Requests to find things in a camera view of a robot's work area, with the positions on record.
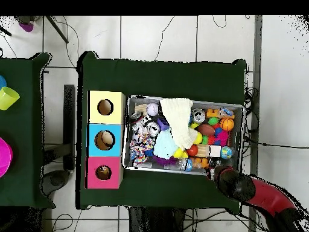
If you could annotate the pink disc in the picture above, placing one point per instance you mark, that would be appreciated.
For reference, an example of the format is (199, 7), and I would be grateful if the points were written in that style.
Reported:
(4, 154)

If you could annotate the orange toy basketball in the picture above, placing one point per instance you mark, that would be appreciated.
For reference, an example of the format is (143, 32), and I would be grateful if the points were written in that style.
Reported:
(227, 124)

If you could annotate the cream knitted cloth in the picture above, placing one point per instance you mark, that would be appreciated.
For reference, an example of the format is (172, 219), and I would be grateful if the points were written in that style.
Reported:
(178, 121)

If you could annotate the white toy baseball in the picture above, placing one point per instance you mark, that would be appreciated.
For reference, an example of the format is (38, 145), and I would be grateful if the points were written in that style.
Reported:
(152, 109)

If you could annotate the brown toy football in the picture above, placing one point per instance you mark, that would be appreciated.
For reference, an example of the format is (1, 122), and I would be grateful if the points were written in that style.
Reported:
(206, 129)

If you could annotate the lime green cup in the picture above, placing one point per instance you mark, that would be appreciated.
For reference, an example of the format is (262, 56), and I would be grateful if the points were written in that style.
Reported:
(7, 98)

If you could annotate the small red ball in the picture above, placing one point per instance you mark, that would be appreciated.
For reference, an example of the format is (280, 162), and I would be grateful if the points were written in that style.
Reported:
(192, 150)

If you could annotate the shallow clear mesh bin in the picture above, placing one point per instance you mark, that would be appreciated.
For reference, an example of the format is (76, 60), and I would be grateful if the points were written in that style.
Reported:
(145, 168)

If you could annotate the blue disc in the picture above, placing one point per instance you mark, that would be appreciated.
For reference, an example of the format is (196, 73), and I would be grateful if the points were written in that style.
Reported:
(1, 82)

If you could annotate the small globe ball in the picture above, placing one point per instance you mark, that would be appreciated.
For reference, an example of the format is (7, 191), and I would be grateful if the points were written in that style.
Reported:
(226, 152)

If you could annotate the yellow smiley ball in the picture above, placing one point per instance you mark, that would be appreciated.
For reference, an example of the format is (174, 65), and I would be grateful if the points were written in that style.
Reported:
(179, 153)

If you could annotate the green side table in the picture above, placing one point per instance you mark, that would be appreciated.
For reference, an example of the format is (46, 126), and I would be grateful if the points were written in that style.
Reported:
(29, 130)

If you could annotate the dark green table cloth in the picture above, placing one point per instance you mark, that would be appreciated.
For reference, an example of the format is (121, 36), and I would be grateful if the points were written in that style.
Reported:
(159, 77)

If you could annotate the pale wooden cube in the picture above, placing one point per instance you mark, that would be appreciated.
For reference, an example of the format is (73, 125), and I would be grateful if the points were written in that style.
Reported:
(215, 151)

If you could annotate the small purple bottle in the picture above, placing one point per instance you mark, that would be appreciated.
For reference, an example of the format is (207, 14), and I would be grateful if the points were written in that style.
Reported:
(26, 26)

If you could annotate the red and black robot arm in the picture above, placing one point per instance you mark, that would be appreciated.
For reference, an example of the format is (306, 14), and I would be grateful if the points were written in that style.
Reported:
(260, 193)

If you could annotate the black tripod leg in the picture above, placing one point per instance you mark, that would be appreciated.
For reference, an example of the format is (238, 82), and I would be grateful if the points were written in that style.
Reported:
(57, 29)

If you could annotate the open silver can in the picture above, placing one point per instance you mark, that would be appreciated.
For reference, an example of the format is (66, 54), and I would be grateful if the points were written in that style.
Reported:
(153, 128)

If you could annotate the plain yellow ball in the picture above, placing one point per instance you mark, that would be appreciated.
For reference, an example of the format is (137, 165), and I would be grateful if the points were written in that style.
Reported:
(198, 138)

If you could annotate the mint green knitted cloth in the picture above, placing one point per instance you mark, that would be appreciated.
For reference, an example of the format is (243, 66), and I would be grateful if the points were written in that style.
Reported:
(165, 145)

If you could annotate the wooden box with three holes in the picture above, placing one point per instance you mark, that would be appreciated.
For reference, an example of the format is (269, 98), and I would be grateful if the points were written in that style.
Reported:
(105, 140)

